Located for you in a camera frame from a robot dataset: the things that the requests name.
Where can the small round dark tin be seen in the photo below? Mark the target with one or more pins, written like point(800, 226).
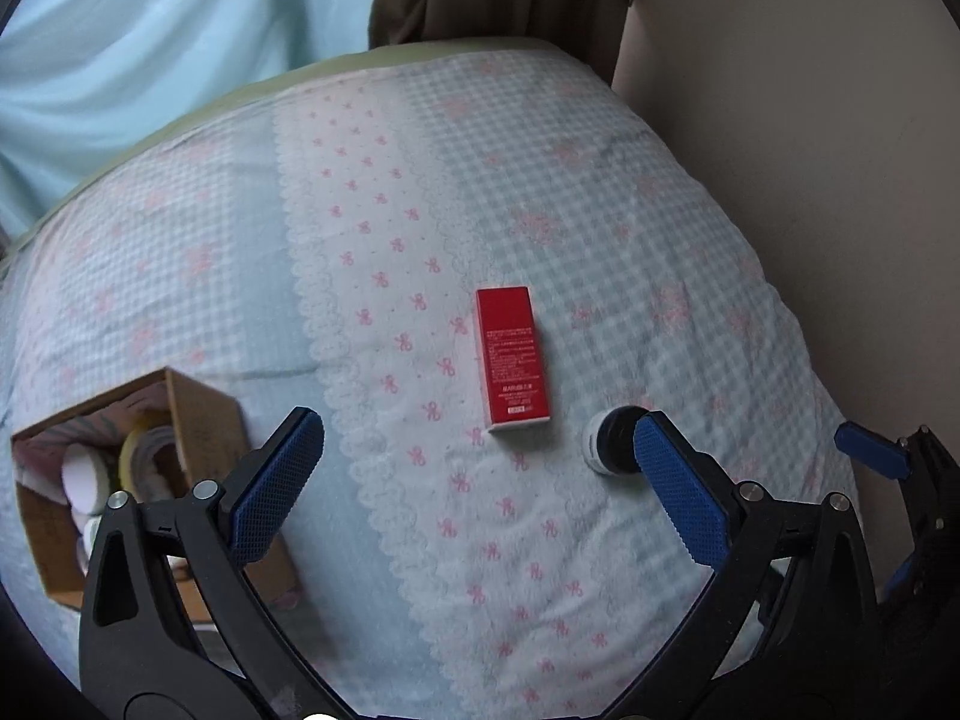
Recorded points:
point(609, 446)

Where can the checked bed sheet pink bows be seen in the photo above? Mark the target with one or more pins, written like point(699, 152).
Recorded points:
point(450, 202)

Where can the white lidded pale green jar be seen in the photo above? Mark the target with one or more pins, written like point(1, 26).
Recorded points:
point(133, 457)

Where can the light blue hanging cloth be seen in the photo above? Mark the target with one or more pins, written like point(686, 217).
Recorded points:
point(150, 52)

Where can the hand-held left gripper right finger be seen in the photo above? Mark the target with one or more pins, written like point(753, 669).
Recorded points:
point(679, 491)

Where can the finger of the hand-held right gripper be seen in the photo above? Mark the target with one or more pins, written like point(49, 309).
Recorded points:
point(870, 450)
point(900, 577)

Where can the red carton box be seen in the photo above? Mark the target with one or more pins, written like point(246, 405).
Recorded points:
point(514, 360)

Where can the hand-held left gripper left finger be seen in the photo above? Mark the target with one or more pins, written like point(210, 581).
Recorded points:
point(274, 487)

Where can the cardboard box with floral print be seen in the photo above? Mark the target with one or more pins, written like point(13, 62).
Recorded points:
point(202, 420)

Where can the small white rounded case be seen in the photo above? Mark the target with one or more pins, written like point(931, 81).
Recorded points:
point(84, 480)

